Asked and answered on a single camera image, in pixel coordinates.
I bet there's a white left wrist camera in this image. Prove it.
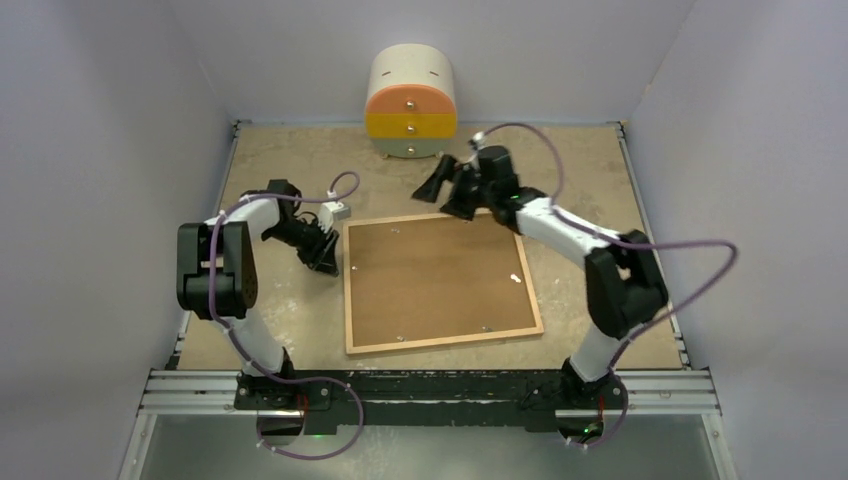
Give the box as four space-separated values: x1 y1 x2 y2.
317 200 351 232

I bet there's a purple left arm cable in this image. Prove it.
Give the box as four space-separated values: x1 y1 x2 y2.
207 171 365 462

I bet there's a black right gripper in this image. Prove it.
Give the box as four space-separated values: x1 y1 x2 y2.
413 156 496 223

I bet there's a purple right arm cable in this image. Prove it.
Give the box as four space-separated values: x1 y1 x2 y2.
470 122 739 458

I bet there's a round three-drawer mini cabinet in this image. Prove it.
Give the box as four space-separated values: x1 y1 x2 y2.
364 43 458 159

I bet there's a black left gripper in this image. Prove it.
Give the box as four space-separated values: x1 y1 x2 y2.
263 217 338 276

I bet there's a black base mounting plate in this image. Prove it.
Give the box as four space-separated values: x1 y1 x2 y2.
233 369 627 436

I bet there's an aluminium extrusion rail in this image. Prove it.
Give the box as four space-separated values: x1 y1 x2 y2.
140 370 721 415

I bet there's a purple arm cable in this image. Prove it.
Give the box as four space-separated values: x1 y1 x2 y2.
207 171 365 462
470 122 739 458

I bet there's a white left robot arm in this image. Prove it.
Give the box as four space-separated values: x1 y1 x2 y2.
176 179 346 409

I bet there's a brown hardboard backing board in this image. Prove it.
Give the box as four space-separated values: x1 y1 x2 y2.
348 216 538 348

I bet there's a wooden picture frame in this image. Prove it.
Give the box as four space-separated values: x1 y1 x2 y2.
341 209 546 356

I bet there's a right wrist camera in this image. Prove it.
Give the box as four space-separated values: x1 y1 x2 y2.
467 131 487 170

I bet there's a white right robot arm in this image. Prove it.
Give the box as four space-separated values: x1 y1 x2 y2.
411 145 669 407

